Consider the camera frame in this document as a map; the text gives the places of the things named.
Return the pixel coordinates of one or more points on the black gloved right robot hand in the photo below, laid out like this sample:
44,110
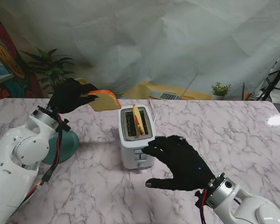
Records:
184,165

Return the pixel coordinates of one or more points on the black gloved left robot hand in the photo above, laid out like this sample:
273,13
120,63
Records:
70,95

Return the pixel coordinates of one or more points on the yellow toast slice orange crust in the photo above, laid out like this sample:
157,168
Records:
140,121
105,101

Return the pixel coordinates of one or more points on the white two-slot toaster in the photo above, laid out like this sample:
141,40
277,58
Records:
130,151

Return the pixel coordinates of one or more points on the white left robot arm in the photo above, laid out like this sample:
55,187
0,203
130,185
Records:
16,158

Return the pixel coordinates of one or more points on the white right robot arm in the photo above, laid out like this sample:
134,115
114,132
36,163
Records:
245,207

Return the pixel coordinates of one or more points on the yellow plastic chair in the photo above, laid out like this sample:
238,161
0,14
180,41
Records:
87,82

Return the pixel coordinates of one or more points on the large green potted plant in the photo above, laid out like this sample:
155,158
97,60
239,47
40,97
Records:
51,65

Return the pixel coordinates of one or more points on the teal round plate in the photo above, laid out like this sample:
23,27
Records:
67,144

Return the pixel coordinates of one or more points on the colourful cartoon mural board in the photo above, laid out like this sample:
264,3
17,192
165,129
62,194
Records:
7,60

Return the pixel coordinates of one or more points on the silver open laptop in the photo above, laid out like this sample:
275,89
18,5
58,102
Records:
165,95

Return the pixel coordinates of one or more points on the small green potted plant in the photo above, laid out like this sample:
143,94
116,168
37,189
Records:
220,91

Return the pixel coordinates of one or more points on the white crumpled backdrop sheet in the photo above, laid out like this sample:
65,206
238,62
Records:
154,42

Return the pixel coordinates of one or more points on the black tripod stand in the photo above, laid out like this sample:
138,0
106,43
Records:
276,80

